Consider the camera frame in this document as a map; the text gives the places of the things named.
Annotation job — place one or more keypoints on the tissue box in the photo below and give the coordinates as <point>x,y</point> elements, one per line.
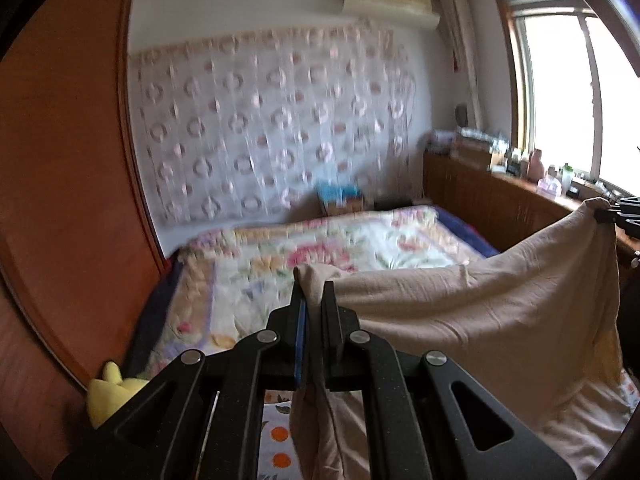
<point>549,185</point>

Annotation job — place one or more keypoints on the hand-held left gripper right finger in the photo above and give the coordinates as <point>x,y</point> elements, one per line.
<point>330,340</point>

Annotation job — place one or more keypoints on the wooden side cabinet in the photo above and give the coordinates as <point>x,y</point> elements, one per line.
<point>475,200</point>

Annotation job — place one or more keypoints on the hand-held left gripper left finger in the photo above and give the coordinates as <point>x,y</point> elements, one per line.
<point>300,330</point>

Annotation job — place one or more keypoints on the floral quilt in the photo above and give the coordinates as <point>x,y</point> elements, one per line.
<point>260,270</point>

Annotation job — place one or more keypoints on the dark wall-mounted device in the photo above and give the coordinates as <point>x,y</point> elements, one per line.
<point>462,116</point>

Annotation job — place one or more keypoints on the patterned window curtain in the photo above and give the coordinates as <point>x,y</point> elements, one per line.
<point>460,55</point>

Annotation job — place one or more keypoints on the wooden slatted wardrobe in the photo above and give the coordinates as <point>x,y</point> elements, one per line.
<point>65,185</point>

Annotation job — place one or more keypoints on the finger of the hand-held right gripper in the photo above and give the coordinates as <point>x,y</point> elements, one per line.
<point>630,202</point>
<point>617,216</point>

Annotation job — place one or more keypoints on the yellow plush toy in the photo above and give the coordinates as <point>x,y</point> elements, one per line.
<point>112,392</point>

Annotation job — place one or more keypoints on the wooden framed window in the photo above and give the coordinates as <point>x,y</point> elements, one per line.
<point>555,95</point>

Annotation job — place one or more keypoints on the orange fruit print sheet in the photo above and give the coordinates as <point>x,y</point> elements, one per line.
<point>277,440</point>

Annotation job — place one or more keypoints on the cream wall air conditioner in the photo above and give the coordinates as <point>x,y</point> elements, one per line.
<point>387,0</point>

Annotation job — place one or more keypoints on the brown cardboard box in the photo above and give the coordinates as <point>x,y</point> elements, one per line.
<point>472,156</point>

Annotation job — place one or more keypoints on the stack of papers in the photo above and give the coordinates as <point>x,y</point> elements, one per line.
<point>470,136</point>

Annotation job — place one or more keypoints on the clear bottle with green cap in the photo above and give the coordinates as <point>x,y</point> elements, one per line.
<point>567,180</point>

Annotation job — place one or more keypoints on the circle pattern sheer curtain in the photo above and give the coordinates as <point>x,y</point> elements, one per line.
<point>270,125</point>

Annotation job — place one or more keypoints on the beige printed t-shirt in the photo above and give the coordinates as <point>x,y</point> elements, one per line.
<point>475,310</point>

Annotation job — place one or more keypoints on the cardboard box with blue bag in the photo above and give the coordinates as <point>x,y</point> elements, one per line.
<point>340,197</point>

